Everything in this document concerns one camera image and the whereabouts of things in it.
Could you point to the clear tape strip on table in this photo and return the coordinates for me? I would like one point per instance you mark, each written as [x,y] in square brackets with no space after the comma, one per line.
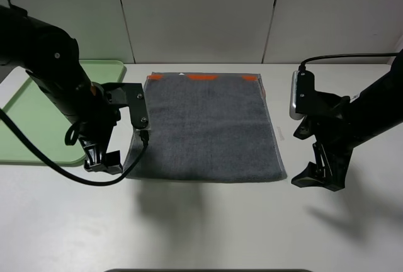
[280,134]

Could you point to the grey towel with orange pattern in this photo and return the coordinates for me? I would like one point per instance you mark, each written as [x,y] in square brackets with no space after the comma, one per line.
[207,127]

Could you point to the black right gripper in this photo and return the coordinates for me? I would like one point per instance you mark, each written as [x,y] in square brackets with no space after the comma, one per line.
[328,125]

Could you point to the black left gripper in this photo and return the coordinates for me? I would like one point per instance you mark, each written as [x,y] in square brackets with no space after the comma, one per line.
[92,118]

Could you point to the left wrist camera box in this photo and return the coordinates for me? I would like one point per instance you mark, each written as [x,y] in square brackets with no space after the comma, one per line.
[129,95]

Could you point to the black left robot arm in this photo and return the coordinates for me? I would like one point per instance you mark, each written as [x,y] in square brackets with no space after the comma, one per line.
[51,58]

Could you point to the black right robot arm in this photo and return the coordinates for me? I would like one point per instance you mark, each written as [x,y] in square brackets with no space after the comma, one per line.
[376,109]

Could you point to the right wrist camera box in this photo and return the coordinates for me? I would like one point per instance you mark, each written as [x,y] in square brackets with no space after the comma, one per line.
[302,94]

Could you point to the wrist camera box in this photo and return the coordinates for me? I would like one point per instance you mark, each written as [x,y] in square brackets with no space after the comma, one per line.
[129,95]
[302,94]

